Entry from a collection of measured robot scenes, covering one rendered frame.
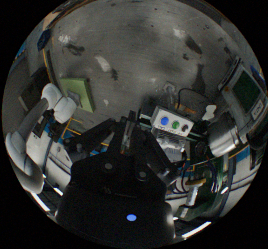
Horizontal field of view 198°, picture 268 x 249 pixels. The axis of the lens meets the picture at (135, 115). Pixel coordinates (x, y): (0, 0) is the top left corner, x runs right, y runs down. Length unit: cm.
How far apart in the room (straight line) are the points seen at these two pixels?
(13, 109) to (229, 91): 690
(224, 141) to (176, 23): 61
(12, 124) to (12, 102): 121
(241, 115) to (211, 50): 35
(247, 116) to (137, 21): 64
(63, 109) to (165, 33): 83
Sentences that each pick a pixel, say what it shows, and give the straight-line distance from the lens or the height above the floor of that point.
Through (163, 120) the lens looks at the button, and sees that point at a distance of 31.
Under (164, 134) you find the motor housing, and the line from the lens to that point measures 50.
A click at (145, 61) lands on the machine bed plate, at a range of 47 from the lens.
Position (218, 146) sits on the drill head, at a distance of 56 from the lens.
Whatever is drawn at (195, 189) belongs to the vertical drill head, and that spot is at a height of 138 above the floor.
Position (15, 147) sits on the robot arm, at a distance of 55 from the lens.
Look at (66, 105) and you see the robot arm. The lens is 80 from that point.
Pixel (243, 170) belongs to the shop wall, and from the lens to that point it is 586.
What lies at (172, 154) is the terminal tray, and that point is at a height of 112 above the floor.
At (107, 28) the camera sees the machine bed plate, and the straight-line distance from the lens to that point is 51.
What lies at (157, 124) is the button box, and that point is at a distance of 32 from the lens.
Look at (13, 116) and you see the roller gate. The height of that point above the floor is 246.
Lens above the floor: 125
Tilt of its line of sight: 37 degrees down
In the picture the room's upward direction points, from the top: 165 degrees counter-clockwise
